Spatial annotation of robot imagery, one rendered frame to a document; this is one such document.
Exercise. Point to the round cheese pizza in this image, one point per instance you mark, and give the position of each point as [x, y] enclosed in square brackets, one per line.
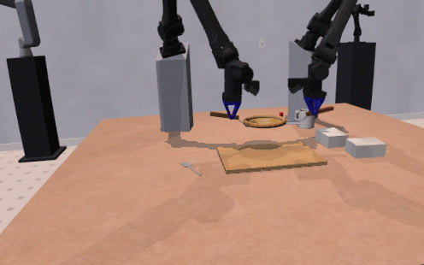
[264, 120]

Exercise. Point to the light wooden cutting board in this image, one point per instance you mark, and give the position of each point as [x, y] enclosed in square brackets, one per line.
[262, 157]

